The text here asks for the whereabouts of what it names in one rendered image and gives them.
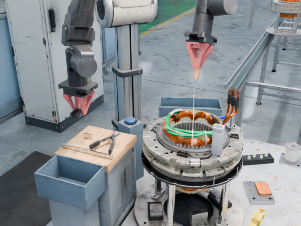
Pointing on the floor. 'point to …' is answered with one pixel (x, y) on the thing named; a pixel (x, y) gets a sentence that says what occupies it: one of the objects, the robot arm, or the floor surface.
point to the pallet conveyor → (245, 74)
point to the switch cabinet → (46, 61)
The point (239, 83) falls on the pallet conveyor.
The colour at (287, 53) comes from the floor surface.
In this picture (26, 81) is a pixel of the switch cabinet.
